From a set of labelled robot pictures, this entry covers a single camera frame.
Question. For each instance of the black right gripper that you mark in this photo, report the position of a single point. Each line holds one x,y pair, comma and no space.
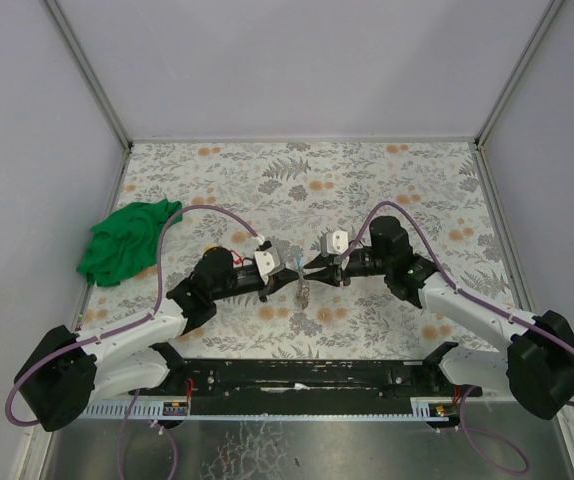
338,270

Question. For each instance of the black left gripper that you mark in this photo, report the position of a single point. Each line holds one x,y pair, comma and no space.
271,283

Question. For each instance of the blue key tag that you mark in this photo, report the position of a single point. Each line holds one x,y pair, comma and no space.
299,263

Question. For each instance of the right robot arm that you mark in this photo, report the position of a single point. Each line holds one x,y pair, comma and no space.
533,355

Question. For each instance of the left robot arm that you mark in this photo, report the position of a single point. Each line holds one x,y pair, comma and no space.
68,370

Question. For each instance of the red outlined key tag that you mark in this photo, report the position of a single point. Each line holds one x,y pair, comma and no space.
238,259

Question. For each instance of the floral patterned tablecloth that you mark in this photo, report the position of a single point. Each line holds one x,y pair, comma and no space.
292,193

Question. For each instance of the green crumpled cloth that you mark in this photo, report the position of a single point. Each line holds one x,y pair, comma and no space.
125,243

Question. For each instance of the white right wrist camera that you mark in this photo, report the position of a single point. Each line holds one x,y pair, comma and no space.
334,243

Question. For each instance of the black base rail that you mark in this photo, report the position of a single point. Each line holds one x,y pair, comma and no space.
304,387

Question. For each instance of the white slotted cable duct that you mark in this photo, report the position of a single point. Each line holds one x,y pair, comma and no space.
163,411

